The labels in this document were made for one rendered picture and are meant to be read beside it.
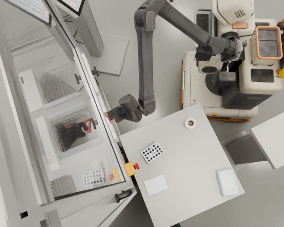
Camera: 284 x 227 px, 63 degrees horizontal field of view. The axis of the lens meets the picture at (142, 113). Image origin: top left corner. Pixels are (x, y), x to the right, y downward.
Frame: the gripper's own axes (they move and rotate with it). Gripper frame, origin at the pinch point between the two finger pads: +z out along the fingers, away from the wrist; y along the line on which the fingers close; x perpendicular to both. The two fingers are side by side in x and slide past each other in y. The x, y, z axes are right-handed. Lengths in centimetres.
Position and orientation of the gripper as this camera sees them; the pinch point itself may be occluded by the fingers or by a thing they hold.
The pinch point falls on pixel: (112, 109)
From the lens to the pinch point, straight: 119.6
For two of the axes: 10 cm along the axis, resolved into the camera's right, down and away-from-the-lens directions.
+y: -7.1, 4.5, -5.4
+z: -6.6, -1.7, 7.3
